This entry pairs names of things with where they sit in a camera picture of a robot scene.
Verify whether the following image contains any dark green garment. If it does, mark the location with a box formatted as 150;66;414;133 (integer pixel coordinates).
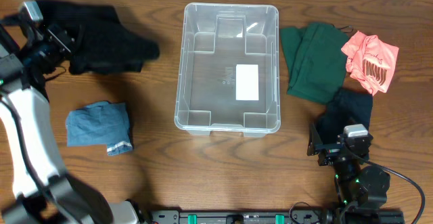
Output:
280;22;348;104

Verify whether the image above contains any white label in bin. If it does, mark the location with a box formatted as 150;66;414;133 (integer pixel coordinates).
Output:
235;64;259;101

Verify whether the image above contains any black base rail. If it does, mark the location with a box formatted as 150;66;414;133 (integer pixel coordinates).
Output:
150;209;405;224

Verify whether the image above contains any clear plastic storage bin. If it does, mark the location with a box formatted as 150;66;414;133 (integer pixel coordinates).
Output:
174;3;281;137

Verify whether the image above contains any light blue denim garment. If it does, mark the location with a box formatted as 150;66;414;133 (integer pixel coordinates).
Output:
66;101;134;156

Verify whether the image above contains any pink printed t-shirt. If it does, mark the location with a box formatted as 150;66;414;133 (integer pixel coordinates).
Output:
341;31;399;95

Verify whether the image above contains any black sparkly knit garment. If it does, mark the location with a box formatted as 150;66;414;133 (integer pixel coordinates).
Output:
36;0;160;75

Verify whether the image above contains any dark navy garment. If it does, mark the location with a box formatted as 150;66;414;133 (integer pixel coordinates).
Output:
315;88;373;144

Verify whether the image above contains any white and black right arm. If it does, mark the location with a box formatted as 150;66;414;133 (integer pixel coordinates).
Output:
307;124;390;211

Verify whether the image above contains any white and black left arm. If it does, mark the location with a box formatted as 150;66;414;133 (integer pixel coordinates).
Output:
1;23;114;223

